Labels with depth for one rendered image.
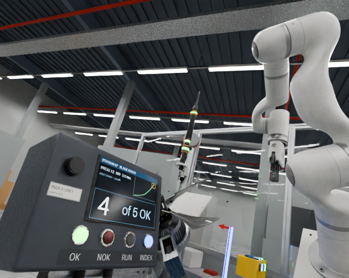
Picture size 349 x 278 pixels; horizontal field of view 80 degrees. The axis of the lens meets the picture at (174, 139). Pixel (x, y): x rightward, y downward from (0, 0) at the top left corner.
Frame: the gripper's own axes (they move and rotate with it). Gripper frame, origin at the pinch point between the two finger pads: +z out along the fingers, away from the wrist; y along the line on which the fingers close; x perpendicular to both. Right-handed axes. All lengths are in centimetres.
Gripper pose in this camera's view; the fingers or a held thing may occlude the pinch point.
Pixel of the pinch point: (274, 176)
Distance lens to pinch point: 101.2
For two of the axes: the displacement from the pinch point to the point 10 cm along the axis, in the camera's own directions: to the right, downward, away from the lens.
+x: -7.8, 0.2, 6.3
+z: -2.4, 9.1, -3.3
